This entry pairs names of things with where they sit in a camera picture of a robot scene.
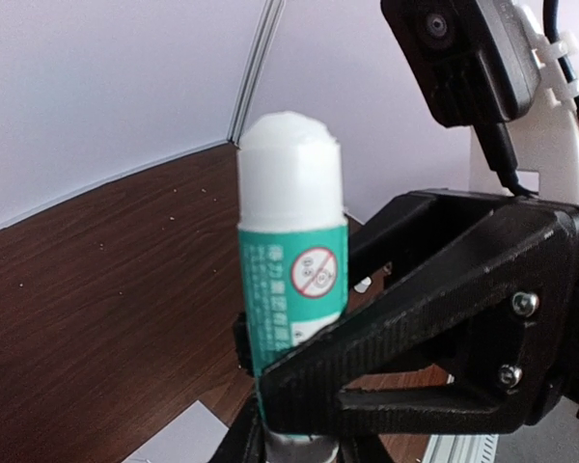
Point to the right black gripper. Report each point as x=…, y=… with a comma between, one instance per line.
x=480, y=337

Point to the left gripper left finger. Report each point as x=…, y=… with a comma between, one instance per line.
x=244, y=441

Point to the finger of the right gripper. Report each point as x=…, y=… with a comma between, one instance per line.
x=391, y=236

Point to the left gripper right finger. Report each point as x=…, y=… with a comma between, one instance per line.
x=363, y=449

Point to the grey envelope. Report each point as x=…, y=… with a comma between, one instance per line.
x=192, y=437

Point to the white green glue stick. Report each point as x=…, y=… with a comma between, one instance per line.
x=290, y=175

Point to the white glue stick cap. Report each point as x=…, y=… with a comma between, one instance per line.
x=363, y=286

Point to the front aluminium rail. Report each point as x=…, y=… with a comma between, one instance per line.
x=461, y=449

